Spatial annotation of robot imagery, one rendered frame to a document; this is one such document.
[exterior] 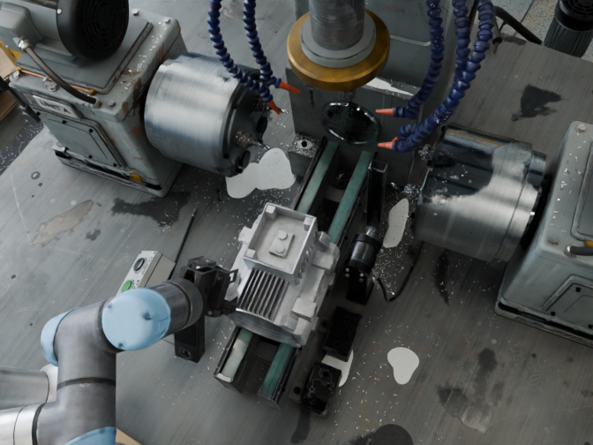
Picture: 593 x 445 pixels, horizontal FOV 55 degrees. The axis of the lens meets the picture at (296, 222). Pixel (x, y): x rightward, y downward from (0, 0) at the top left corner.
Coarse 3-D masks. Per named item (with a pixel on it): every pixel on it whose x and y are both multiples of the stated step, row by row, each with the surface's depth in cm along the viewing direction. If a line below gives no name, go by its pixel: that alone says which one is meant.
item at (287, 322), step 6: (324, 234) 110; (318, 240) 110; (324, 240) 110; (324, 246) 111; (282, 318) 105; (288, 318) 103; (282, 324) 103; (288, 324) 103; (294, 324) 104; (288, 330) 105; (294, 330) 104
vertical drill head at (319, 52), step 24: (312, 0) 89; (336, 0) 86; (360, 0) 89; (312, 24) 94; (336, 24) 90; (360, 24) 93; (384, 24) 100; (288, 48) 100; (312, 48) 96; (336, 48) 95; (360, 48) 95; (384, 48) 98; (312, 72) 97; (336, 72) 96; (360, 72) 96; (312, 96) 109
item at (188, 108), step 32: (192, 64) 123; (160, 96) 121; (192, 96) 120; (224, 96) 118; (256, 96) 128; (160, 128) 123; (192, 128) 120; (224, 128) 119; (256, 128) 134; (192, 160) 127; (224, 160) 124
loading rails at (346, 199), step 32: (320, 160) 138; (320, 192) 138; (352, 192) 133; (352, 224) 133; (320, 320) 131; (224, 352) 118; (256, 352) 126; (288, 352) 118; (224, 384) 124; (288, 384) 120
